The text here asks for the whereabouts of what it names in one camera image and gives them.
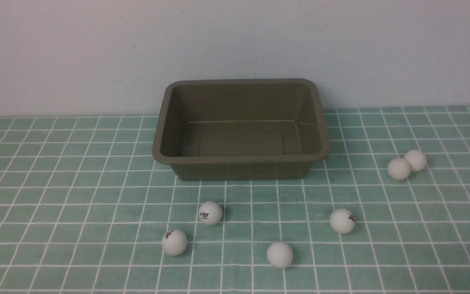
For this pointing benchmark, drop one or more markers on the white ball with logo centre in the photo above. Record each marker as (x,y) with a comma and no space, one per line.
(210,213)

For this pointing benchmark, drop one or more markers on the olive green plastic bin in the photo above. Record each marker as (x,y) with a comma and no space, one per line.
(241,129)

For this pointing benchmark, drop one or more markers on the plain white ball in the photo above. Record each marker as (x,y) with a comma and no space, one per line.
(416,159)
(280,255)
(399,169)

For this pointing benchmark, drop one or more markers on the white ball with logo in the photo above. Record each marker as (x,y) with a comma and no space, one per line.
(342,221)
(210,213)
(174,242)

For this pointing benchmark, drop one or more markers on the green checkered table cloth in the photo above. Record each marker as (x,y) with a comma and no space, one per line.
(84,208)

